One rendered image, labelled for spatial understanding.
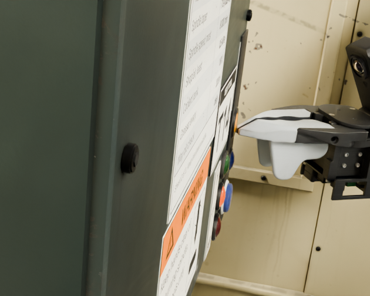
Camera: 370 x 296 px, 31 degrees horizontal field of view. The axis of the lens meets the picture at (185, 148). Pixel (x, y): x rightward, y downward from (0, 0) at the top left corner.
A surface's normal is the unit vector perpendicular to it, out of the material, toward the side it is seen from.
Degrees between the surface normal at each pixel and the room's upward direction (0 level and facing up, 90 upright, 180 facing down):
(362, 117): 0
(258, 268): 90
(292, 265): 90
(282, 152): 90
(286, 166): 90
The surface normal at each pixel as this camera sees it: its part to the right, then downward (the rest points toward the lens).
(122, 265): 0.98, 0.16
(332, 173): 0.32, 0.36
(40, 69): -0.20, 0.32
